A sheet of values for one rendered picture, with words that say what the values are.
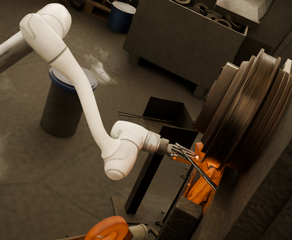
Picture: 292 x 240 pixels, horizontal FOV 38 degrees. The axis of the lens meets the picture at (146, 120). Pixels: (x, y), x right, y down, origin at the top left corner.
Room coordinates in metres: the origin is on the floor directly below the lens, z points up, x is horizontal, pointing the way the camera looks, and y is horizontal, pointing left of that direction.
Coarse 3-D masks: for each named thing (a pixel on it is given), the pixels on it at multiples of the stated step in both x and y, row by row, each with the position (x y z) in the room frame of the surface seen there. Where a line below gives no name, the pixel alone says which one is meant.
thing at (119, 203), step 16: (144, 112) 2.04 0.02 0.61; (160, 112) 2.08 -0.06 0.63; (176, 112) 2.12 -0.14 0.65; (160, 128) 1.98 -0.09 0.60; (176, 128) 1.84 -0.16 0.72; (192, 128) 1.95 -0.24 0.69; (160, 160) 1.93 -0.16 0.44; (144, 176) 1.91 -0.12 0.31; (144, 192) 1.93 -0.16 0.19; (128, 208) 1.91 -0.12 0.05; (144, 224) 1.89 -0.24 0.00
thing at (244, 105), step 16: (256, 64) 1.36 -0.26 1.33; (272, 64) 1.40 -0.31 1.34; (256, 80) 1.31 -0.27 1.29; (240, 96) 1.26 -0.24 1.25; (256, 96) 1.28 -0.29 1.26; (240, 112) 1.24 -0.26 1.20; (224, 128) 1.23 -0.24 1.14; (240, 128) 1.23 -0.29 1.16; (224, 144) 1.23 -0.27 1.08; (208, 160) 1.28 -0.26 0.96
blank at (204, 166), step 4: (196, 144) 1.58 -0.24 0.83; (200, 144) 1.57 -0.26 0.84; (196, 148) 1.57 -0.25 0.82; (200, 148) 1.55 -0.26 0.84; (196, 152) 1.60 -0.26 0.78; (200, 152) 1.53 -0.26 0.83; (200, 156) 1.52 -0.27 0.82; (200, 160) 1.51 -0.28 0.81; (200, 164) 1.50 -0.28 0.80; (204, 164) 1.50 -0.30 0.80; (204, 168) 1.50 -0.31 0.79; (208, 168) 1.50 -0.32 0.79; (204, 172) 1.50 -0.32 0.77
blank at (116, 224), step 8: (112, 216) 1.03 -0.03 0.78; (96, 224) 0.99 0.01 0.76; (104, 224) 0.99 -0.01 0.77; (112, 224) 1.00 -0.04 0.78; (120, 224) 1.02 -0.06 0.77; (88, 232) 0.97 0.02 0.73; (96, 232) 0.97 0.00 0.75; (104, 232) 0.98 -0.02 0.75; (112, 232) 1.04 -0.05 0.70; (120, 232) 1.03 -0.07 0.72
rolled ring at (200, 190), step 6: (210, 174) 1.41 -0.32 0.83; (216, 174) 1.40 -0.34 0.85; (198, 180) 1.48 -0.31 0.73; (204, 180) 1.47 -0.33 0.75; (216, 180) 1.37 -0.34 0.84; (198, 186) 1.45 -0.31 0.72; (204, 186) 1.34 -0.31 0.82; (210, 186) 1.34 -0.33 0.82; (192, 192) 1.42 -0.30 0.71; (198, 192) 1.33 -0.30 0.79; (204, 192) 1.33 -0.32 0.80; (192, 198) 1.33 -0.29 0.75; (198, 198) 1.32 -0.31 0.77; (204, 198) 1.32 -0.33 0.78
